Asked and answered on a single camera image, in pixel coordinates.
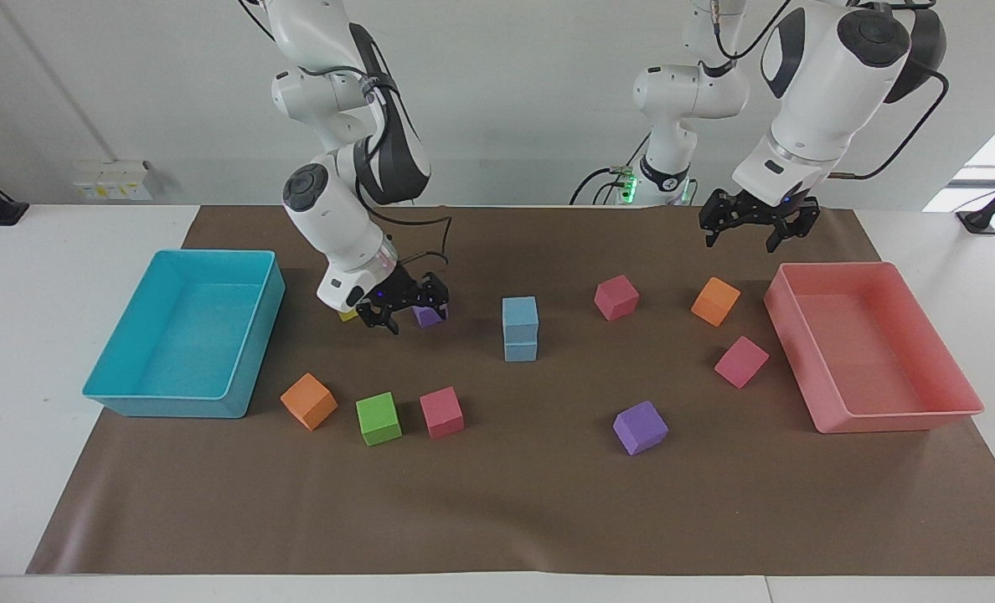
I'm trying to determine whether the pink plastic bin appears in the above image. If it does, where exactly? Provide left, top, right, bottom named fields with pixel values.
left=763, top=261, right=986, bottom=435

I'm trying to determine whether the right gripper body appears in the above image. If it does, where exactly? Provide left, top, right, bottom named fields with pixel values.
left=362, top=266, right=423, bottom=316

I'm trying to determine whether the white wall socket box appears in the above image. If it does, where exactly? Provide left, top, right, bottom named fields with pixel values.
left=72, top=159, right=154, bottom=203

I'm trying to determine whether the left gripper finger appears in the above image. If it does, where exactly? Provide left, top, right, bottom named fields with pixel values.
left=698, top=188, right=748, bottom=250
left=765, top=198, right=822, bottom=255

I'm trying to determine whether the black cable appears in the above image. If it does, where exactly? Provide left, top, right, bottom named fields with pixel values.
left=827, top=67, right=951, bottom=182
left=570, top=166, right=632, bottom=207
left=709, top=0, right=800, bottom=64
left=362, top=194, right=454, bottom=271

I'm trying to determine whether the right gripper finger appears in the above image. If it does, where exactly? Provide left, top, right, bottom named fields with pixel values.
left=412, top=271, right=451, bottom=326
left=356, top=298, right=403, bottom=337

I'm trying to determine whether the orange foam block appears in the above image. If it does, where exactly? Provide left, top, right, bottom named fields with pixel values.
left=689, top=276, right=742, bottom=328
left=279, top=372, right=339, bottom=432

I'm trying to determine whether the green foam block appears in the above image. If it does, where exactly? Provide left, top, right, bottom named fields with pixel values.
left=355, top=390, right=404, bottom=447

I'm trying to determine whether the pink foam block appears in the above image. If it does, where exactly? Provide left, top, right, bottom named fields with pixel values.
left=593, top=274, right=641, bottom=322
left=713, top=335, right=771, bottom=390
left=419, top=385, right=466, bottom=441

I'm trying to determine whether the blue plastic bin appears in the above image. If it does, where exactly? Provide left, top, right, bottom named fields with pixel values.
left=81, top=249, right=286, bottom=420

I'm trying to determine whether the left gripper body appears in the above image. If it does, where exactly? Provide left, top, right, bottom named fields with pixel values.
left=735, top=189, right=807, bottom=225

